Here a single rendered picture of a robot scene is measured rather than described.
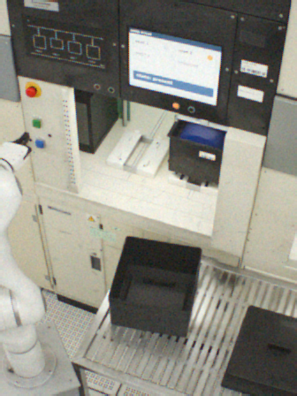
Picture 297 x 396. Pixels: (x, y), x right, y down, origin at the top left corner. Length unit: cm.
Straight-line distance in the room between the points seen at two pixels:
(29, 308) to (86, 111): 97
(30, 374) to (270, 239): 96
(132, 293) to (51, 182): 56
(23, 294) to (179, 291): 72
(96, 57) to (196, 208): 77
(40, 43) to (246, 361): 123
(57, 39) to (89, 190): 72
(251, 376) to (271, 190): 61
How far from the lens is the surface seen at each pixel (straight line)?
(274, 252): 217
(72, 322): 300
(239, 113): 178
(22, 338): 180
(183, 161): 226
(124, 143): 249
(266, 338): 199
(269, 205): 200
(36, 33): 192
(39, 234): 267
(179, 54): 172
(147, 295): 215
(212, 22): 164
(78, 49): 187
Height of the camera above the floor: 256
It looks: 47 degrees down
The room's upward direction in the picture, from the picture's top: 1 degrees clockwise
